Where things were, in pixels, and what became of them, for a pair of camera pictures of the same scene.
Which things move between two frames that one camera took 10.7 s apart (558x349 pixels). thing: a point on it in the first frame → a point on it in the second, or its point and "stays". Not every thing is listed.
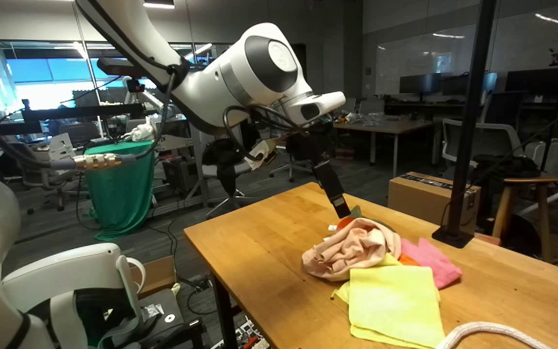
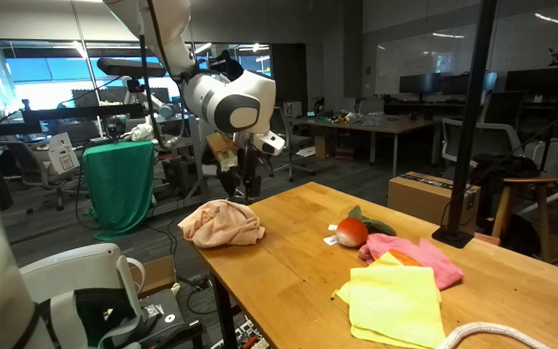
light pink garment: [357, 244] → [223, 223]
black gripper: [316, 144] → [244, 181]
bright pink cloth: [425, 254] stays
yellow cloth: [394, 303] stays
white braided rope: [487, 326] stays
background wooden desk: [384, 124] stays
